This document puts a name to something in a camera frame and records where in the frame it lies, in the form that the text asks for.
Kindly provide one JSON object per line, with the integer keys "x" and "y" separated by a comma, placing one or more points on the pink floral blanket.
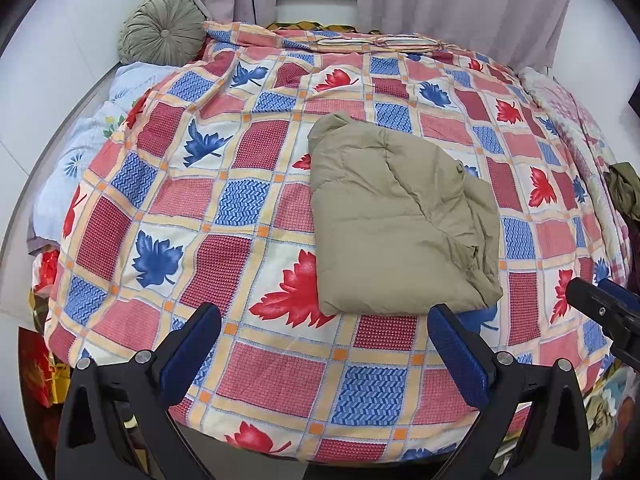
{"x": 570, "y": 110}

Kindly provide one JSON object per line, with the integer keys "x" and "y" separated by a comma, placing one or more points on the leaf print checked quilt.
{"x": 280, "y": 375}

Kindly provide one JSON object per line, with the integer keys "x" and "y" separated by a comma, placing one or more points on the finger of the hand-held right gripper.
{"x": 595, "y": 300}
{"x": 622, "y": 292}

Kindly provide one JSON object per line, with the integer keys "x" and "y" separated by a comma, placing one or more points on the striped pillow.
{"x": 385, "y": 43}

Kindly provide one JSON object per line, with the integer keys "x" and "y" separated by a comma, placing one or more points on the light blue floral pillow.
{"x": 75, "y": 160}

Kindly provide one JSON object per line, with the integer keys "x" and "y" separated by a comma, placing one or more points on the wide grey curtain panel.
{"x": 450, "y": 0}

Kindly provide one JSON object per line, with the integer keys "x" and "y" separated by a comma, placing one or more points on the red gift bag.
{"x": 42, "y": 370}

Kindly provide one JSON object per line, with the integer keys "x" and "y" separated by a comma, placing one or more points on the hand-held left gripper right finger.
{"x": 457, "y": 355}

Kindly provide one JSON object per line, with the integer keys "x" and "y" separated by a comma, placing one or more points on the olive green garment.
{"x": 625, "y": 185}

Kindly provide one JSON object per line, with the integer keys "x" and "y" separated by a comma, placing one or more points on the white window sill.
{"x": 315, "y": 7}

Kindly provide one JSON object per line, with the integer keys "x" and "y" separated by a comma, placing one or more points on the round green pleated cushion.
{"x": 162, "y": 30}

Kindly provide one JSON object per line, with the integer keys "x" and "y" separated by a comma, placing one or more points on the khaki puffer jacket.
{"x": 390, "y": 220}

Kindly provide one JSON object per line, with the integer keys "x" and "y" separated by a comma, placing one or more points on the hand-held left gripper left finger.
{"x": 192, "y": 350}

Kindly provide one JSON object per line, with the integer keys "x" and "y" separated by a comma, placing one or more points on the yellow green patterned sheet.
{"x": 292, "y": 25}

